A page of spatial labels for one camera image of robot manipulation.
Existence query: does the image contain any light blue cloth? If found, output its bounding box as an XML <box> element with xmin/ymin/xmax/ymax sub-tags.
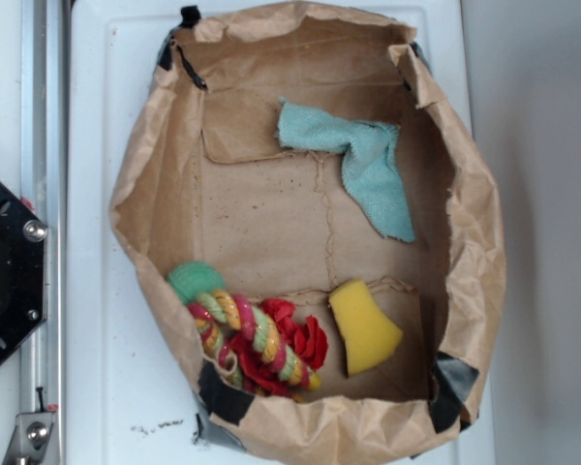
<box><xmin>277</xmin><ymin>99</ymin><xmax>415</xmax><ymax>243</ymax></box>

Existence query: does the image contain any brown paper bag tray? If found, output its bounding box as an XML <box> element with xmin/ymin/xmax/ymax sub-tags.
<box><xmin>109</xmin><ymin>2</ymin><xmax>505</xmax><ymax>464</ymax></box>

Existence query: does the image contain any red fabric scrunchie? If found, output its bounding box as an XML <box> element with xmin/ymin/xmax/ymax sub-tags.
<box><xmin>230</xmin><ymin>298</ymin><xmax>329</xmax><ymax>396</ymax></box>

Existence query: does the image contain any green yarn ball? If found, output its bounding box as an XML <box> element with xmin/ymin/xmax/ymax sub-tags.
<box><xmin>167</xmin><ymin>261</ymin><xmax>227</xmax><ymax>304</ymax></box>

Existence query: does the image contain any yellow sponge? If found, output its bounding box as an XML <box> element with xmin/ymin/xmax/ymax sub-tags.
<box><xmin>328</xmin><ymin>279</ymin><xmax>404</xmax><ymax>377</ymax></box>

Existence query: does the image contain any multicolour braided rope toy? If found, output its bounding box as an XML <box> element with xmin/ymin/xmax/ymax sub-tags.
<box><xmin>187</xmin><ymin>289</ymin><xmax>321</xmax><ymax>391</ymax></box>

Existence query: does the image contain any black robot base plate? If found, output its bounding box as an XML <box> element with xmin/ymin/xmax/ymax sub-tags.
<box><xmin>0</xmin><ymin>181</ymin><xmax>47</xmax><ymax>366</ymax></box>

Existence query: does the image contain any aluminium rail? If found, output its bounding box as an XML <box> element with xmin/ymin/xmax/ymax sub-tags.
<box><xmin>20</xmin><ymin>1</ymin><xmax>72</xmax><ymax>464</ymax></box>

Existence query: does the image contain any metal corner bracket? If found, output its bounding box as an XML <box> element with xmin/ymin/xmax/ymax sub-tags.
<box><xmin>2</xmin><ymin>412</ymin><xmax>60</xmax><ymax>465</ymax></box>

